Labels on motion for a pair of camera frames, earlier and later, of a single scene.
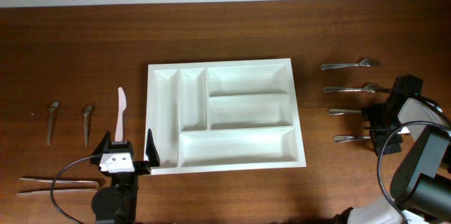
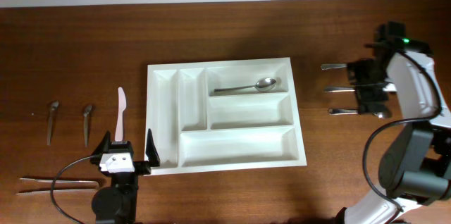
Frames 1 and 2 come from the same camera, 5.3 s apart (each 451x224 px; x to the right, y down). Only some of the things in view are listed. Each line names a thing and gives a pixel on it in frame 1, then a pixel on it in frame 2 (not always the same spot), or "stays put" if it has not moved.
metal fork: [368, 88] stays put
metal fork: [365, 62] stays put
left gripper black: [144, 167] stays put
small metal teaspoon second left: [87, 111] stays put
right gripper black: [381, 144] to [363, 96]
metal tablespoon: [341, 138] to [263, 84]
